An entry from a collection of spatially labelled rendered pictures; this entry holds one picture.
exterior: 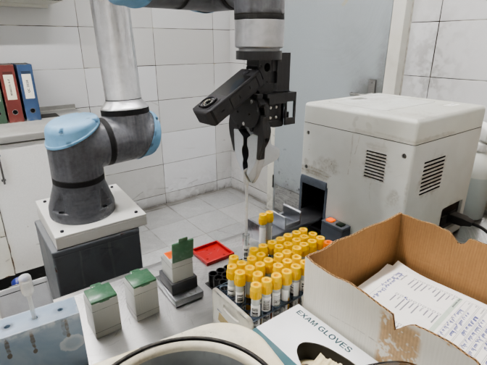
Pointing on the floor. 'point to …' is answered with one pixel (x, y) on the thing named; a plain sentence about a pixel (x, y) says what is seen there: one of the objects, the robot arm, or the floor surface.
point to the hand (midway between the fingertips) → (247, 175)
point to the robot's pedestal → (88, 260)
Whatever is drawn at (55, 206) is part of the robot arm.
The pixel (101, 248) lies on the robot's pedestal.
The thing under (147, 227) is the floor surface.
